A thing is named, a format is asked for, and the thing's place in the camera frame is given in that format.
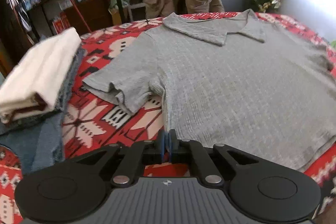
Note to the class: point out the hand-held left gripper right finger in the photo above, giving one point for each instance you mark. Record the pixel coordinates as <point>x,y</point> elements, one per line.
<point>172,141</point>

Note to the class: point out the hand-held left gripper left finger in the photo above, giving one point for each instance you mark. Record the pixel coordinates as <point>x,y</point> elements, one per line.
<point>162,140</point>

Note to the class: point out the grey polo shirt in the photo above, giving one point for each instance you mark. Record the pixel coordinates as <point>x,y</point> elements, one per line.
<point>223,82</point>

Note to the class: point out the red patterned blanket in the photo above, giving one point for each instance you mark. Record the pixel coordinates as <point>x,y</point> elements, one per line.
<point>99,119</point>

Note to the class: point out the folded blue jeans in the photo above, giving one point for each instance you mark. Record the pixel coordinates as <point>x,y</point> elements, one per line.
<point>50,140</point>

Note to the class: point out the yellow paper bag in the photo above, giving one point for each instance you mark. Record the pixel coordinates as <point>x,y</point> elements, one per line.
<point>115,16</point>

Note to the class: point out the white folded garment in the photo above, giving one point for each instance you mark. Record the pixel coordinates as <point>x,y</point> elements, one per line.
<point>39,71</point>

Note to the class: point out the brown wooden dresser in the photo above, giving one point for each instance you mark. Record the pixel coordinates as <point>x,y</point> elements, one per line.
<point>92,11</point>

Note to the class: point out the red cardboard box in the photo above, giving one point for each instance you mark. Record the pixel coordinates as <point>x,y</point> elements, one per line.
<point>61,24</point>

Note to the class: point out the brown wooden door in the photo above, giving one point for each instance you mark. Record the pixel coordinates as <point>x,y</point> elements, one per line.
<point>13,29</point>

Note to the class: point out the green plant sprig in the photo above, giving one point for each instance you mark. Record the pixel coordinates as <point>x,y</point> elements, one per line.
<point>332,45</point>

